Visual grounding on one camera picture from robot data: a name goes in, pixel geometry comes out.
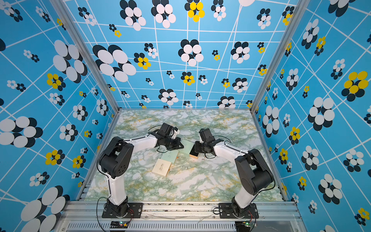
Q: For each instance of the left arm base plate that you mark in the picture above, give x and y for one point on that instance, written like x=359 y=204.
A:
x=125 y=210

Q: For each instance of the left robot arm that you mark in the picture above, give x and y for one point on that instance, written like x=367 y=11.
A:
x=114 y=162

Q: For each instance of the beige drawer jewelry box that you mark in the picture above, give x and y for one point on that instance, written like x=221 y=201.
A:
x=162 y=167

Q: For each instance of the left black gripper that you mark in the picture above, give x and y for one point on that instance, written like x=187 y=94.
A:
x=177 y=145

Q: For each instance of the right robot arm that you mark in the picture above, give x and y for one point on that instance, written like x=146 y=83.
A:
x=254 y=173

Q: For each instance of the aluminium front rail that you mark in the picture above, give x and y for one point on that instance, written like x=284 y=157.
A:
x=86 y=216

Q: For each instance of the circuit board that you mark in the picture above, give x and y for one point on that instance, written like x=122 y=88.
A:
x=119 y=224
x=244 y=226

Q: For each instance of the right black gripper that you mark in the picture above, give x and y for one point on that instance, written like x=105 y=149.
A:
x=197 y=143

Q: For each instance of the left circuit board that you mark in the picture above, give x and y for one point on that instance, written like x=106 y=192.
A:
x=119 y=224

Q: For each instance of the right circuit board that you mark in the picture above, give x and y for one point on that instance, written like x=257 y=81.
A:
x=244 y=226

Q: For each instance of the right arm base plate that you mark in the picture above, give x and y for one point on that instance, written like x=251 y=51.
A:
x=233 y=211

